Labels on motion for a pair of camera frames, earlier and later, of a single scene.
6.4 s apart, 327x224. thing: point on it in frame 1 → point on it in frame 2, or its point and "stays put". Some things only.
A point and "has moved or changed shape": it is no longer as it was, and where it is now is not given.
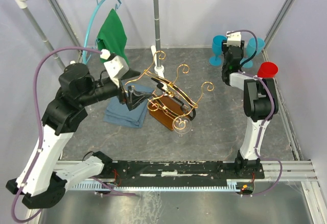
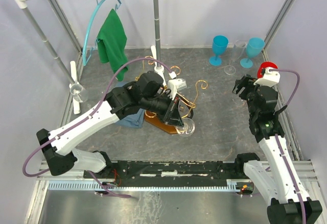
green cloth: (113, 38) stays put
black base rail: (124, 172) stays put
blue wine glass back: (251, 48) stays put
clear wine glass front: (181, 125) has moved or changed shape
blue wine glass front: (216, 47) stays put
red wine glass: (267, 70) stays put
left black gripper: (135, 98) → (172, 115)
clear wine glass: (90, 108) has moved or changed shape
